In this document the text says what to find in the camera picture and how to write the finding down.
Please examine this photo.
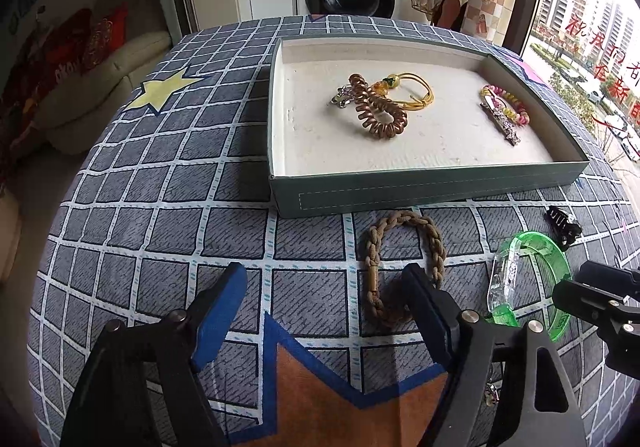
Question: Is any colourful bead bracelet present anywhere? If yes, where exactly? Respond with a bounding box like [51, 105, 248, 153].
[479, 84, 530, 128]

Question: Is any yellow cord hair tie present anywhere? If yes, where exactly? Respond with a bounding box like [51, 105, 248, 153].
[372, 71, 435, 111]

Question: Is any brown spiral hair tie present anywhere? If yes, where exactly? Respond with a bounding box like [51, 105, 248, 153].
[348, 73, 409, 140]

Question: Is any checkered paper bag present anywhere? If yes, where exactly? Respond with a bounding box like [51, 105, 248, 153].
[462, 0, 512, 48]

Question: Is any cream sofa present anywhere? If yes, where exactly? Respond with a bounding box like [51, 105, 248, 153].
[44, 29, 174, 154]

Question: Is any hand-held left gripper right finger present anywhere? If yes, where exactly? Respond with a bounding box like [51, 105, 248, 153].
[401, 263, 589, 447]

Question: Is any brown oval brush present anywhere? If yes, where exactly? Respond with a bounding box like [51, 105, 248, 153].
[434, 0, 464, 33]

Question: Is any red cushion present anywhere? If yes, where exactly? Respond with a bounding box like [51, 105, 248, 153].
[81, 6, 129, 74]

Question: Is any green translucent bangle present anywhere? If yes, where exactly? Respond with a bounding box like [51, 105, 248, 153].
[487, 230, 574, 344]

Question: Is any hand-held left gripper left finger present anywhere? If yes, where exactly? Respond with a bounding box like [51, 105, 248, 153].
[60, 261, 249, 447]

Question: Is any silver star hair clip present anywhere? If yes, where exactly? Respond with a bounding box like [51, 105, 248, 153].
[480, 97, 522, 146]

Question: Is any checkered star-print tablecloth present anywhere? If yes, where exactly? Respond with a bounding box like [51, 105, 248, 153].
[27, 14, 640, 447]

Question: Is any black claw hair clip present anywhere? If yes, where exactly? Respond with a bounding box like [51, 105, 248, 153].
[544, 207, 584, 249]

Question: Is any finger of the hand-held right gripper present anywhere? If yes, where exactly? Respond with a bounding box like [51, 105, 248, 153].
[552, 279, 634, 329]
[578, 259, 640, 302]

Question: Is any silver metal keychain charm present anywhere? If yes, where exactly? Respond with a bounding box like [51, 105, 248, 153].
[330, 84, 357, 109]

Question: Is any grey-green cardboard tray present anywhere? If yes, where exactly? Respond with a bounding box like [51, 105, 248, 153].
[267, 35, 592, 220]

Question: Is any clear plastic hair clip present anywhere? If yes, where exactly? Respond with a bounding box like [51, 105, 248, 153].
[487, 251, 519, 324]

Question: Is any rhinestone hair clip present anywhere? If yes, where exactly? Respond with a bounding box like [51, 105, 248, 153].
[482, 367, 502, 404]

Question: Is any brown braided bracelet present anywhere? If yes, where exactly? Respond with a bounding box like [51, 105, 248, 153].
[362, 211, 447, 329]

